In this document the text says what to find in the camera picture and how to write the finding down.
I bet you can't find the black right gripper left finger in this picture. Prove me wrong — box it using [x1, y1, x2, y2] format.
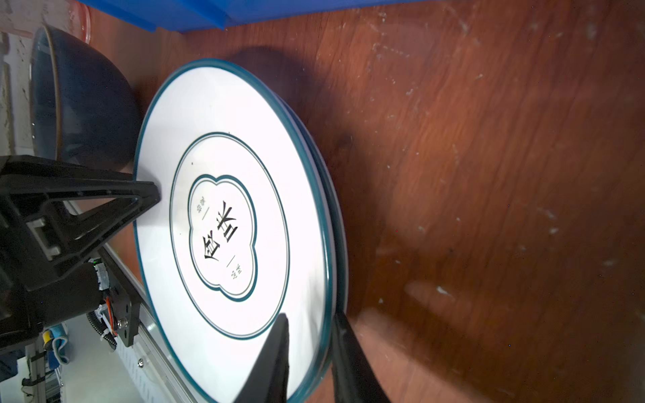
[234, 313, 289, 403]

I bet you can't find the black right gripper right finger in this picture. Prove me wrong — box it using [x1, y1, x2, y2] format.
[331, 312, 390, 402]

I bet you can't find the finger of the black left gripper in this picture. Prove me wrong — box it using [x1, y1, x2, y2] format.
[1, 155, 161, 290]

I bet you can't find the white plate green clover motif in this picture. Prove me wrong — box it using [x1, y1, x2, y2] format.
[134, 59, 349, 402]

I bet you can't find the blue plastic bin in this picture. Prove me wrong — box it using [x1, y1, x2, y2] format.
[75, 0, 434, 34]

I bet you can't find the dark blue ceramic bowl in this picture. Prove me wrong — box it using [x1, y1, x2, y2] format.
[29, 25, 142, 171]

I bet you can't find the clear glass cup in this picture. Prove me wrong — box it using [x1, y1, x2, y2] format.
[1, 0, 92, 44]

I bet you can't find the left robot arm base plate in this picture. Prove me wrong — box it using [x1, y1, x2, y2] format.
[90, 246, 144, 348]

